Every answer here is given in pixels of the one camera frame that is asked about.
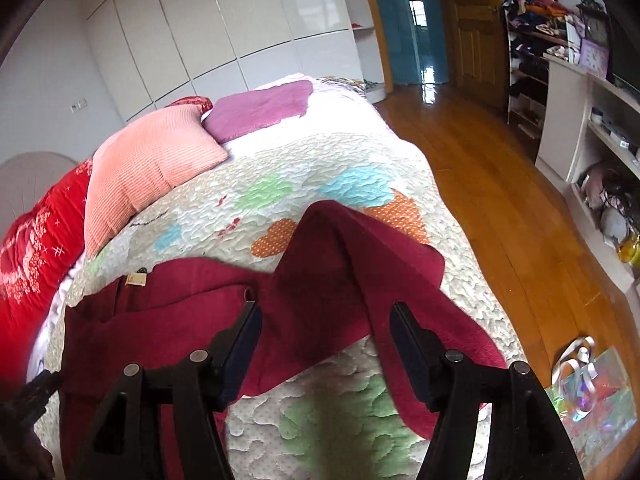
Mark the pink checkered pillow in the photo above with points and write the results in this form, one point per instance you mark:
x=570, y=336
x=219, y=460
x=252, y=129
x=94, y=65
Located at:
x=142, y=163

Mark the magenta pillow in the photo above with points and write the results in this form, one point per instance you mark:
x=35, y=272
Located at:
x=234, y=116

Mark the pile of clothes on shelf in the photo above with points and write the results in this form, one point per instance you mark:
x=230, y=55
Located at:
x=531, y=13

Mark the iridescent gift bag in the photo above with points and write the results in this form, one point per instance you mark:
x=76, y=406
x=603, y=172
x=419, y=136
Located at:
x=593, y=397

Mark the dark red long-sleeve garment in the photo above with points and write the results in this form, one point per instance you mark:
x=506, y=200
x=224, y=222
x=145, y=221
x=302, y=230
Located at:
x=335, y=284

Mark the white shelving unit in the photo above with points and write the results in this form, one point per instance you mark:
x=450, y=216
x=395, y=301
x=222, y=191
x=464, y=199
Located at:
x=568, y=141

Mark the red floral quilted comforter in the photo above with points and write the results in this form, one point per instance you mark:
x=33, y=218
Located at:
x=37, y=252

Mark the wall light switch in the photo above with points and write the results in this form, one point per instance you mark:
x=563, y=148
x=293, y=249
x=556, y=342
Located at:
x=78, y=105

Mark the white round headboard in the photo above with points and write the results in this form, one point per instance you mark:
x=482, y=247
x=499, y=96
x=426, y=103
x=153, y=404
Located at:
x=24, y=179

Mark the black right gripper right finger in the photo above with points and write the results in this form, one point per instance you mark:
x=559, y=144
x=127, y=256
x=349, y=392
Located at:
x=526, y=438

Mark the purple square clock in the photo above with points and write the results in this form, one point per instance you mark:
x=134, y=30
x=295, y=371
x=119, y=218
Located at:
x=594, y=58

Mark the black monitor screen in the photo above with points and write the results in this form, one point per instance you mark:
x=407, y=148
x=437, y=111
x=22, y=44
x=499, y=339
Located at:
x=623, y=64

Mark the round alarm clock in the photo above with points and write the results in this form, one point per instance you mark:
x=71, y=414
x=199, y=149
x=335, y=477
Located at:
x=595, y=20

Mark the person's left hand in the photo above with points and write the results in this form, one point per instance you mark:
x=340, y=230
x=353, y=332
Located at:
x=22, y=454

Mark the wooden door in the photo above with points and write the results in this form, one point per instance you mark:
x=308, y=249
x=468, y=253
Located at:
x=477, y=44

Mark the white glossy wardrobe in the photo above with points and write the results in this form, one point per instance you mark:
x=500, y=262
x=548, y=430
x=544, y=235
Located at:
x=151, y=52

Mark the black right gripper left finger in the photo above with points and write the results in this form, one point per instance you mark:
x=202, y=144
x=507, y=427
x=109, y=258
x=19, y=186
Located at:
x=126, y=437

